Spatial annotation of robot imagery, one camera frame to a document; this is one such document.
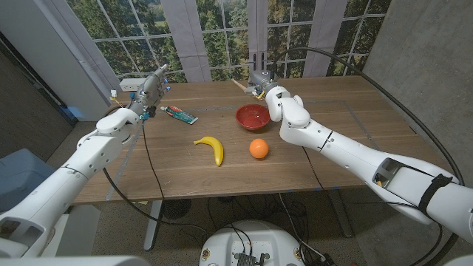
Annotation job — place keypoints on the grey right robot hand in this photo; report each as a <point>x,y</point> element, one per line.
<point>260,83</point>

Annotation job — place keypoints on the black round fan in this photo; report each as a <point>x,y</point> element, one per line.
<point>176,207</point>

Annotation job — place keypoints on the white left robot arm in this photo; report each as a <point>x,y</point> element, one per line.
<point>66,177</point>

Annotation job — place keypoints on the white table leg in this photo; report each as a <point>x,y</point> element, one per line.
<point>340,214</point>
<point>151,229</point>

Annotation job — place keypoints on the yellow toy banana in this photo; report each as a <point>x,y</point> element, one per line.
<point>216,147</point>

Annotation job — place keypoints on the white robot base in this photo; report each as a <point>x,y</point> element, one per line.
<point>255,240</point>

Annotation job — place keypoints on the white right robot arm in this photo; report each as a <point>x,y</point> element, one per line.
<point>369,162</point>

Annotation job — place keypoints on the wooden toothbrush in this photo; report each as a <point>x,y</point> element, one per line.
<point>239,85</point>

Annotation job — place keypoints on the white power strip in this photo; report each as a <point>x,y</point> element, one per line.
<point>129,84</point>

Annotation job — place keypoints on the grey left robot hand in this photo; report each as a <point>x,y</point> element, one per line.
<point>151,92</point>

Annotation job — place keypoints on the red white toothpaste tube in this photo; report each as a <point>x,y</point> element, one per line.
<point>181,114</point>

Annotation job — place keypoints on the printed window backdrop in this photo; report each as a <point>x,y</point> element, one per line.
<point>229,37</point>

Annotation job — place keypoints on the blue grey chair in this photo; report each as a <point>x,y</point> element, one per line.
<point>18,177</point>

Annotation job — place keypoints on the toy orange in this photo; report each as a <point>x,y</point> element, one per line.
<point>258,149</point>

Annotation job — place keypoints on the red bowl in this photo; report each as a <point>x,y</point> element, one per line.
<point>253,116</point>

